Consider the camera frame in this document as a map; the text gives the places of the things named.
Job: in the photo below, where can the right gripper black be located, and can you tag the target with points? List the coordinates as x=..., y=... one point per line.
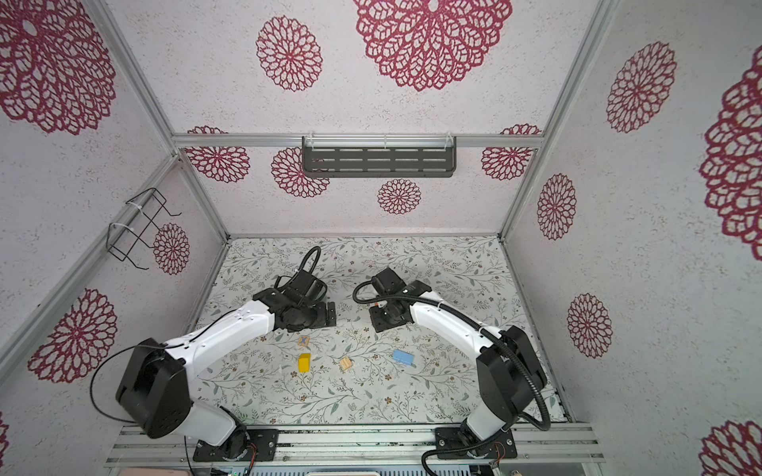
x=375, y=319

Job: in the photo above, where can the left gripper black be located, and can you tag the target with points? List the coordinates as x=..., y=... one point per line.
x=322, y=319

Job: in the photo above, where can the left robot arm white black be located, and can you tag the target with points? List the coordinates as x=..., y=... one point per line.
x=154, y=390

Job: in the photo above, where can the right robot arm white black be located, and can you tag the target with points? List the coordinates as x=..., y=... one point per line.
x=510, y=378

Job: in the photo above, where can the yellow wood block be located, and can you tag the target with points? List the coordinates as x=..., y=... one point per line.
x=304, y=363

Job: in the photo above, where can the blue wood block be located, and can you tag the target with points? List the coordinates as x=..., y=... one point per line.
x=403, y=357

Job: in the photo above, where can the aluminium rail front frame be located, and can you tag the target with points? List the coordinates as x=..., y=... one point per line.
x=362, y=445

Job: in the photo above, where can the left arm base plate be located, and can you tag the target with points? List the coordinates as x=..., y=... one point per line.
x=258, y=444

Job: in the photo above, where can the grey metal wall shelf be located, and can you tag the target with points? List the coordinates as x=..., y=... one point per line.
x=379, y=159

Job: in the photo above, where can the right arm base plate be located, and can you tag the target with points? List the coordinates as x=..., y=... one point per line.
x=457, y=443

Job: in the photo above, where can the black wire wall rack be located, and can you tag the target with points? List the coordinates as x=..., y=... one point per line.
x=123, y=237

